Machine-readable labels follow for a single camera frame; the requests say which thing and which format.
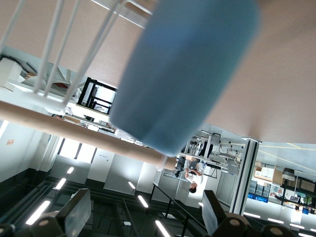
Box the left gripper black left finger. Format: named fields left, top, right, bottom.
left=55, top=188, right=92, bottom=235

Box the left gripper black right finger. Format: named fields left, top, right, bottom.
left=201, top=190, right=227, bottom=236

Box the blue plastic cup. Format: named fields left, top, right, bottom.
left=108, top=0, right=263, bottom=158

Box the person in white shirt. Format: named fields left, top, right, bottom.
left=184, top=165, right=206, bottom=195

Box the black railing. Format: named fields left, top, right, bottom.
left=150, top=182, right=207, bottom=237

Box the grey office chair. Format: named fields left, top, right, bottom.
left=209, top=144, right=241, bottom=176

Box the storage shelf with bins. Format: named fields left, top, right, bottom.
left=246, top=160, right=316, bottom=215

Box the bright window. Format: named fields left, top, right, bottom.
left=57, top=137, right=97, bottom=164

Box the brown table cover sheet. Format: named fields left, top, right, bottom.
left=0, top=0, right=316, bottom=144

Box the white cardboard box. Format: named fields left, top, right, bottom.
left=0, top=57, right=23, bottom=92

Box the aluminium frame post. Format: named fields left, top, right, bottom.
left=229, top=137, right=260, bottom=215

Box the white wire rack wooden rod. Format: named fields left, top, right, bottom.
left=0, top=0, right=177, bottom=171

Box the black metal frame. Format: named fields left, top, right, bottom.
left=77, top=77, right=117, bottom=116

